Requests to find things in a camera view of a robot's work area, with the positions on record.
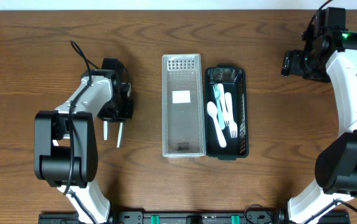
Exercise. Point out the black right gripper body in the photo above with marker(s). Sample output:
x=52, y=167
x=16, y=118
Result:
x=306, y=65

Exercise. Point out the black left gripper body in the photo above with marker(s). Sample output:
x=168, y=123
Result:
x=118, y=108

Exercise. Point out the white plastic spoon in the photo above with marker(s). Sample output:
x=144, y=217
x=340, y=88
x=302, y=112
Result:
x=120, y=134
x=105, y=130
x=212, y=112

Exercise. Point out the white plastic fork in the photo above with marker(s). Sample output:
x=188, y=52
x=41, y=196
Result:
x=217, y=95
x=223, y=104
x=232, y=124

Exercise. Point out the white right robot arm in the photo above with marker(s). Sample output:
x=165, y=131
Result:
x=329, y=56

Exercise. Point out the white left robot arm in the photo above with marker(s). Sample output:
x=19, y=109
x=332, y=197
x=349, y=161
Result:
x=65, y=147

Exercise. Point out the clear plastic basket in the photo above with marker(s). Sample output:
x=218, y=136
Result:
x=182, y=106

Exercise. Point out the dark green plastic basket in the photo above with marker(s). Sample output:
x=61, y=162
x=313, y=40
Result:
x=226, y=126

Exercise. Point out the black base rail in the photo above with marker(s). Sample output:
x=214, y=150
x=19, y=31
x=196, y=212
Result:
x=257, y=215

